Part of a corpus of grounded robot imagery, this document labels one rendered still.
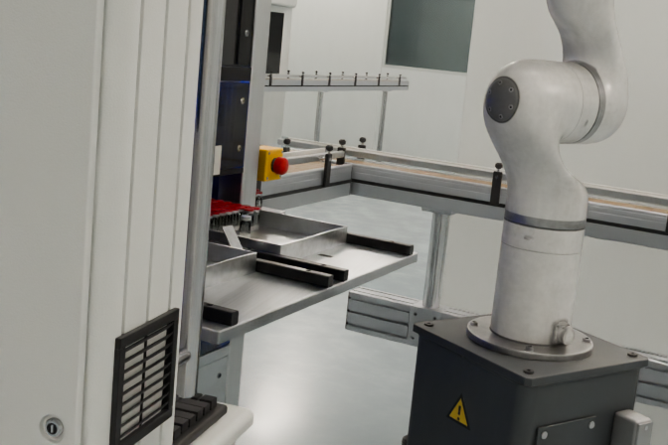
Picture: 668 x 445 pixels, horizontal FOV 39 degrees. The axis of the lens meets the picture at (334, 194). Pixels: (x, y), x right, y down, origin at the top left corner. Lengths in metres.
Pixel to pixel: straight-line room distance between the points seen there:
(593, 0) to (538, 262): 0.38
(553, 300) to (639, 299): 1.76
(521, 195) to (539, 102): 0.15
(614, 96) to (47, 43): 0.87
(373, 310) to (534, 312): 1.43
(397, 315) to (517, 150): 1.48
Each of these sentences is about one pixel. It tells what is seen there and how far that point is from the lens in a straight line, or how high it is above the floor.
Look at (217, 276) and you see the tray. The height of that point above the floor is 0.89.
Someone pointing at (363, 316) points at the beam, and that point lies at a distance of 2.84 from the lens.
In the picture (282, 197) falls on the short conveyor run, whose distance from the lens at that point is 2.41.
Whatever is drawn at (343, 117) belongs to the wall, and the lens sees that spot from 10.79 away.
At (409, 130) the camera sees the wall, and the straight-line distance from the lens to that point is 10.45.
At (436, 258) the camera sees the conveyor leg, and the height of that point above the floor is 0.70.
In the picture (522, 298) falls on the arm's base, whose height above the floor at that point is 0.94.
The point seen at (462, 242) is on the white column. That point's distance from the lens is 3.31.
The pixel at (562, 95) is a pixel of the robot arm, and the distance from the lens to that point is 1.35.
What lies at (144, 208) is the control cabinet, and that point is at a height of 1.12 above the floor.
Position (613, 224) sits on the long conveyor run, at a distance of 2.53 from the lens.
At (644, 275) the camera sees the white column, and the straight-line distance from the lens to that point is 3.16.
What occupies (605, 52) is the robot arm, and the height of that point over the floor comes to 1.30.
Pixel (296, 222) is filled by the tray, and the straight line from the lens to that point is 1.97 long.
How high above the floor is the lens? 1.29
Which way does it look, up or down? 9 degrees down
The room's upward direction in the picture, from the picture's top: 5 degrees clockwise
